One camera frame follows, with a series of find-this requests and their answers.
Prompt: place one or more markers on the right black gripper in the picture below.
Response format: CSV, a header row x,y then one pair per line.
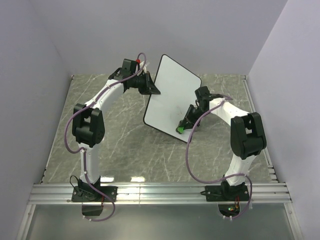
x,y
188,118

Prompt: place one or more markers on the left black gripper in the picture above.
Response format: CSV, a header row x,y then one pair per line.
x,y
150,87

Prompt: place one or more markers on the green whiteboard eraser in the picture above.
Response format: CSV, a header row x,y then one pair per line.
x,y
180,129

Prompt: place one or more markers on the white whiteboard black frame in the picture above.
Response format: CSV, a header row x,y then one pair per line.
x,y
177,87

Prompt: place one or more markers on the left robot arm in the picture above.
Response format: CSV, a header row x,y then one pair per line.
x,y
88,125

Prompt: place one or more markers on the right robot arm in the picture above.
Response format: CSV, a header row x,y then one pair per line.
x,y
247,136

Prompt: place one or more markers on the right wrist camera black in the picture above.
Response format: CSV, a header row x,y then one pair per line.
x,y
203,94

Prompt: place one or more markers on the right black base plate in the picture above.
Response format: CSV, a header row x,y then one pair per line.
x,y
225,193

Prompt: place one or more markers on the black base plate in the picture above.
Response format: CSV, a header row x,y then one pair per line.
x,y
82,196
225,193

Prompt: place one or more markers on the aluminium front rail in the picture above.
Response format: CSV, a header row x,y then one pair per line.
x,y
171,193

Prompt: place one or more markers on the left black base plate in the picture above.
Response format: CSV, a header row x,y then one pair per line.
x,y
82,196

